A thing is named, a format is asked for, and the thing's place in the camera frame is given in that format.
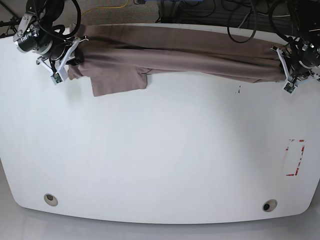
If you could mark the right table cable grommet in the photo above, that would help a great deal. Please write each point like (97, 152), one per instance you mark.
(269, 205)

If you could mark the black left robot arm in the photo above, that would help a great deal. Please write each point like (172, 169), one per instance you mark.
(305, 18)

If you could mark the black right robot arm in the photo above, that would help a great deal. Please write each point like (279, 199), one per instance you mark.
(36, 33)

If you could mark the table cable grommet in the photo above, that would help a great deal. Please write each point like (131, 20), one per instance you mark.
(269, 205)
(51, 200)

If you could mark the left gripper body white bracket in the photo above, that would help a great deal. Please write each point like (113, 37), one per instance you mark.
(300, 66)

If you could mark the mauve brown T-shirt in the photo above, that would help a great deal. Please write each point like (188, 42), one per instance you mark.
(118, 58)

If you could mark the left table cable grommet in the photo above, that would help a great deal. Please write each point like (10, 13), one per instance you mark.
(51, 200)

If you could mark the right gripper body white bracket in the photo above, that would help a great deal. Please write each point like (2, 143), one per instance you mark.
(60, 56)

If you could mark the red tape rectangle marking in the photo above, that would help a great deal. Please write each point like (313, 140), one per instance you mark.
(293, 156)

